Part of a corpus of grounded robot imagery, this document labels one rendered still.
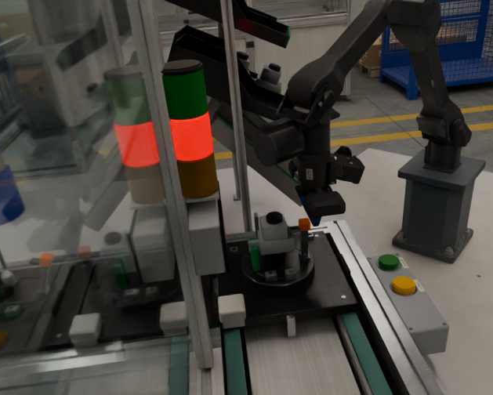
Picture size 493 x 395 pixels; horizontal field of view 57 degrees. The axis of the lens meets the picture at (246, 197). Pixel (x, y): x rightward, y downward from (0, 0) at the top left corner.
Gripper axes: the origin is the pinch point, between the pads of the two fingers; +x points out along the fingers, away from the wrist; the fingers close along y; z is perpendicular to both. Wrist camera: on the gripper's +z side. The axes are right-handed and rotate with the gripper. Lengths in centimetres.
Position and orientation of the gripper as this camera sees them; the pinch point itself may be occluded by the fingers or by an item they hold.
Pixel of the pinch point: (315, 209)
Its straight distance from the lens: 83.9
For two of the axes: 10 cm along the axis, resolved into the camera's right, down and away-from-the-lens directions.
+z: 9.9, -1.3, 0.4
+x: 1.0, 8.7, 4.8
